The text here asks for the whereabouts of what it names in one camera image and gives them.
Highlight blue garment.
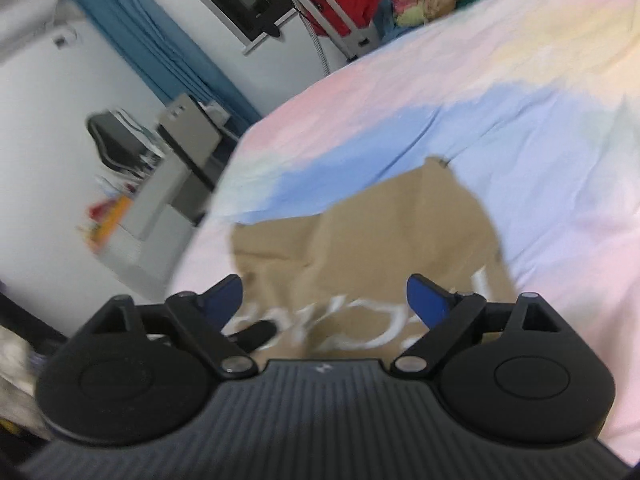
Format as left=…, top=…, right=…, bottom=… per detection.
left=369, top=0, right=407, bottom=44

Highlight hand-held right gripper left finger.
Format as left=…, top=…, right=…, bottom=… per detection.
left=74, top=274, right=259, bottom=379

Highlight pastel bedsheet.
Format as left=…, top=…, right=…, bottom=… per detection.
left=170, top=0, right=640, bottom=467

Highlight white dressing table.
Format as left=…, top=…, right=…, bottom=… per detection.
left=79, top=160, right=207, bottom=302

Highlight narrow blue curtain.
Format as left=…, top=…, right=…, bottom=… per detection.
left=66, top=0, right=264, bottom=127

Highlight tan printed t-shirt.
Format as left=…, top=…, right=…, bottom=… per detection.
left=229, top=156, right=519, bottom=367

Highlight yellow garment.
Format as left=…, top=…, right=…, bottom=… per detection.
left=394, top=6, right=429, bottom=29

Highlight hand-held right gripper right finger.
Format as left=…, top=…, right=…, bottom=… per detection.
left=390, top=273, right=564, bottom=377

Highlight grey black chair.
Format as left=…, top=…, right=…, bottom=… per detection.
left=124, top=92, right=239, bottom=242

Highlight orange box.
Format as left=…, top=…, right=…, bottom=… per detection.
left=86, top=194, right=134, bottom=252

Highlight silver tripod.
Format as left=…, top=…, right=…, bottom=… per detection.
left=244, top=0, right=382, bottom=78

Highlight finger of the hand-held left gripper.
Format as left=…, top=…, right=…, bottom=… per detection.
left=224, top=320, right=279, bottom=357

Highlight light brown garment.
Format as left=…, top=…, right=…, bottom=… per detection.
left=421, top=0, right=472, bottom=19

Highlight wavy mirror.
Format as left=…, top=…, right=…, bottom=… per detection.
left=86, top=109, right=162, bottom=172

